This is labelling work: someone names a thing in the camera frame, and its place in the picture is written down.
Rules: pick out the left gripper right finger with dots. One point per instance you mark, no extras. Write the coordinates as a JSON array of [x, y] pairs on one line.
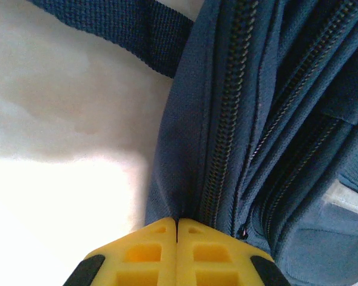
[[214, 262]]

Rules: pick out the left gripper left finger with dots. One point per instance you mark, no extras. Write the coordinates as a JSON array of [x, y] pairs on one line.
[[137, 262]]

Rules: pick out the navy blue backpack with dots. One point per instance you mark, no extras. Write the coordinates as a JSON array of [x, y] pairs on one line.
[[197, 119]]

